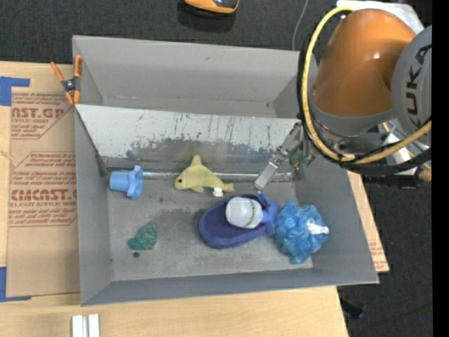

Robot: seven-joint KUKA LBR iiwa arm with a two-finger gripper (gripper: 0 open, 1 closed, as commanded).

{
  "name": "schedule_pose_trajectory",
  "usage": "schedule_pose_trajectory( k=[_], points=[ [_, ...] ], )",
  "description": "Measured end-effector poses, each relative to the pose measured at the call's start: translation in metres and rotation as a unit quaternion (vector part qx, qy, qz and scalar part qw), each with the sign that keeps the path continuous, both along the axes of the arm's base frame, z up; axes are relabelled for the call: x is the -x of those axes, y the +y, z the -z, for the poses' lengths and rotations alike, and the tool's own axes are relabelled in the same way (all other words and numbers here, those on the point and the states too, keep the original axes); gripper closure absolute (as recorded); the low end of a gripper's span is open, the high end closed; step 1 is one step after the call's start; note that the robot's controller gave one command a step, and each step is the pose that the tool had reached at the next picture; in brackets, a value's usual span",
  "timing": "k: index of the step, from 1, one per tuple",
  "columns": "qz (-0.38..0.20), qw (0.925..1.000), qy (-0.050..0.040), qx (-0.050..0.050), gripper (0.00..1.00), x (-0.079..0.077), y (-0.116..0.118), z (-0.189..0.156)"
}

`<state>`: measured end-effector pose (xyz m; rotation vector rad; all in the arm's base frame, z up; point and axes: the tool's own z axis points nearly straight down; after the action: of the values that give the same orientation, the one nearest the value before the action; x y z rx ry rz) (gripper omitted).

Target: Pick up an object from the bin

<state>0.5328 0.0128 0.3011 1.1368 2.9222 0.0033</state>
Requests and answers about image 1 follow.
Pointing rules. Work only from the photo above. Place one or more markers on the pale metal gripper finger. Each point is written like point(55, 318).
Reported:
point(263, 174)
point(271, 175)

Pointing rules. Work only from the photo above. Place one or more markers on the white plastic bottle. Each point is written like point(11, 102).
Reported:
point(242, 212)

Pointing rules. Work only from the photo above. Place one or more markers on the blue mesh bath sponge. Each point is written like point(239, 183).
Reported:
point(293, 232)

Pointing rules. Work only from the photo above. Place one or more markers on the yellow plush dolphin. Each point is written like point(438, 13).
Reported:
point(198, 177)

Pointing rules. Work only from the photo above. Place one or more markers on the purple slipper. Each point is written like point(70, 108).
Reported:
point(217, 232)

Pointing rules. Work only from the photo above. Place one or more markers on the grey metal bin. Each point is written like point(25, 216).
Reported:
point(182, 258)

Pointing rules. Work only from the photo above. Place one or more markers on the green spotted cloth toy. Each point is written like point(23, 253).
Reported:
point(144, 239)

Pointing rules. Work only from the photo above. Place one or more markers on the light blue plastic flanged cylinder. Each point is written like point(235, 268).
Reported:
point(122, 182)

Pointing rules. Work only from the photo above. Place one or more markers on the brown cardboard board red print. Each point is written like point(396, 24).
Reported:
point(42, 255)

